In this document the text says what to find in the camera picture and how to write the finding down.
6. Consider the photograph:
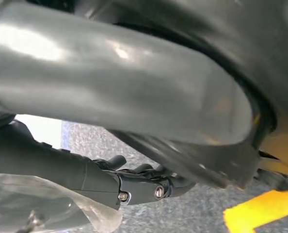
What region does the clear plastic film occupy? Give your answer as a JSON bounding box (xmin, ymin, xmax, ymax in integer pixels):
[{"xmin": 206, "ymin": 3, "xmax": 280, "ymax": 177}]
[{"xmin": 0, "ymin": 173, "xmax": 123, "ymax": 233}]

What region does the stainless steel workbench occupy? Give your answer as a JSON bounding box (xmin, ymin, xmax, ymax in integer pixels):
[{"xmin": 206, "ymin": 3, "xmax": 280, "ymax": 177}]
[{"xmin": 73, "ymin": 0, "xmax": 288, "ymax": 192}]

